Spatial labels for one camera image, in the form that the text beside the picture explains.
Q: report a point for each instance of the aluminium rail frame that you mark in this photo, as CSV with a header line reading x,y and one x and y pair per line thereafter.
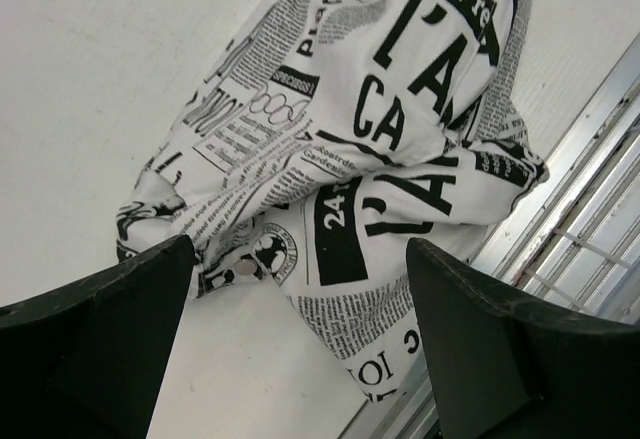
x,y
575,240

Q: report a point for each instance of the newspaper print trousers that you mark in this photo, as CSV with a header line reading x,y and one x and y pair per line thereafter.
x,y
327,136

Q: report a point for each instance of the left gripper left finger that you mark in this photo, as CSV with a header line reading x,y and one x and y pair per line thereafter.
x,y
87,360

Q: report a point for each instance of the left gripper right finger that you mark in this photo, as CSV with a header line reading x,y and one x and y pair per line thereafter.
x,y
505,364

